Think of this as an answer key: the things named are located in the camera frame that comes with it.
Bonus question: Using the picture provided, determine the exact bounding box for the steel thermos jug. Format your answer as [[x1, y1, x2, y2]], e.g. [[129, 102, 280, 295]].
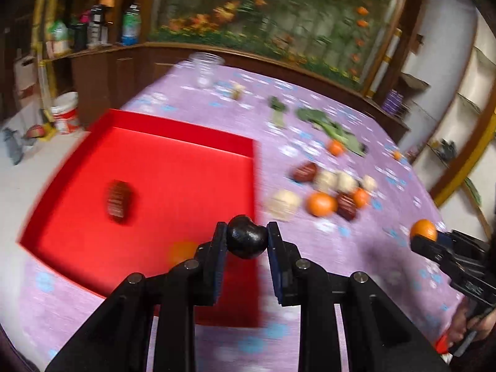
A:
[[87, 5, 109, 49]]

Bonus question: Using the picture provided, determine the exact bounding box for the white shelf unit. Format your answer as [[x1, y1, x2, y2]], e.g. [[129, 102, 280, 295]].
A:
[[403, 46, 496, 218]]

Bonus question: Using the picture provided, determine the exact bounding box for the clear water bottle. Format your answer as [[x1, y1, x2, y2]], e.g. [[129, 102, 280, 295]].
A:
[[121, 3, 141, 46]]

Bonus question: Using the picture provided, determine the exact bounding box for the black mug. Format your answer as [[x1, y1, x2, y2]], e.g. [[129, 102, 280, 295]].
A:
[[70, 17, 88, 52]]

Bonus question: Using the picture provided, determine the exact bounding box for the purple box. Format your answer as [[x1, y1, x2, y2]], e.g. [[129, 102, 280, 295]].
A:
[[382, 89, 407, 115]]

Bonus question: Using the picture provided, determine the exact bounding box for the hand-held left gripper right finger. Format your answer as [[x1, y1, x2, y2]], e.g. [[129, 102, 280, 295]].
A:
[[267, 222, 452, 372]]

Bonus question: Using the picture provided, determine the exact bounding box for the person's right hand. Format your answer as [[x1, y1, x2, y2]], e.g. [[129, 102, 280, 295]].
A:
[[445, 300, 496, 348]]

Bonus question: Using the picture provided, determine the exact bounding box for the colourful broom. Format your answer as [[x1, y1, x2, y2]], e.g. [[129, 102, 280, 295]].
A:
[[24, 124, 55, 142]]

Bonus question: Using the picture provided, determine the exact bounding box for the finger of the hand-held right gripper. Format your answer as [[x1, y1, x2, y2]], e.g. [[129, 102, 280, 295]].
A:
[[410, 236, 452, 270], [437, 229, 466, 246]]

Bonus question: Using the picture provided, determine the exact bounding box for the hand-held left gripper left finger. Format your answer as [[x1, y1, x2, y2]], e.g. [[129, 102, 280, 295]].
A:
[[46, 222, 229, 372]]

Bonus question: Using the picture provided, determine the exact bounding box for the wooden cabinet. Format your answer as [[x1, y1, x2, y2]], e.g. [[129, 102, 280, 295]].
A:
[[70, 42, 411, 140]]

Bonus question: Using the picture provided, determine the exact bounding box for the yellow-handled mop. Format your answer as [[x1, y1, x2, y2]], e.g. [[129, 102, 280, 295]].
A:
[[35, 39, 55, 125]]

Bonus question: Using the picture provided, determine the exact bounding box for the red box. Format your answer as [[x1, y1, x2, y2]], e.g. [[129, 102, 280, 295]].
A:
[[19, 108, 268, 328]]

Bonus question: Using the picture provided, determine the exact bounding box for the white red bucket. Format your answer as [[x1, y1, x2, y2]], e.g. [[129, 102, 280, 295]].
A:
[[50, 92, 81, 135]]

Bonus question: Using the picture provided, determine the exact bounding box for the small green leaf vegetable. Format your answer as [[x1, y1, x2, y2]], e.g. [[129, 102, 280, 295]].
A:
[[269, 96, 287, 125]]

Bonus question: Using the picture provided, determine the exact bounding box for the red date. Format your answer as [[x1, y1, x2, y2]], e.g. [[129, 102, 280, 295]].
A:
[[336, 193, 359, 221], [292, 162, 319, 183], [105, 180, 134, 223]]

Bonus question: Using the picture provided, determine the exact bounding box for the white paper bag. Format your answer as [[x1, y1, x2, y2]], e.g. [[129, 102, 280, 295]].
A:
[[13, 56, 43, 101]]

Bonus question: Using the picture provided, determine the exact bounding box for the grey thermos flask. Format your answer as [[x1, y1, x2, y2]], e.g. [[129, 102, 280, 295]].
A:
[[3, 127, 24, 166]]

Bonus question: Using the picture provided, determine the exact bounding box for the clear plastic cup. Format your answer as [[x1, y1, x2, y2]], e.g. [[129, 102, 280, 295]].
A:
[[189, 51, 225, 89]]

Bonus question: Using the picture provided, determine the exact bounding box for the green bag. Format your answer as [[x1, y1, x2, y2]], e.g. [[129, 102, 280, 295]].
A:
[[46, 19, 69, 43]]

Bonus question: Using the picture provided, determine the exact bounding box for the dark round plum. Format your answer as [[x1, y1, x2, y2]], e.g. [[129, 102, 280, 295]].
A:
[[227, 214, 269, 260]]

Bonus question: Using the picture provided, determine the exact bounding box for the orange white box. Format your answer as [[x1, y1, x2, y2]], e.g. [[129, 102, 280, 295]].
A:
[[46, 41, 71, 59]]

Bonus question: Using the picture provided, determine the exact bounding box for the large green leaf vegetable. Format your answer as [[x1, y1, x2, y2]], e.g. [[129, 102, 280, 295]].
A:
[[296, 108, 368, 157]]

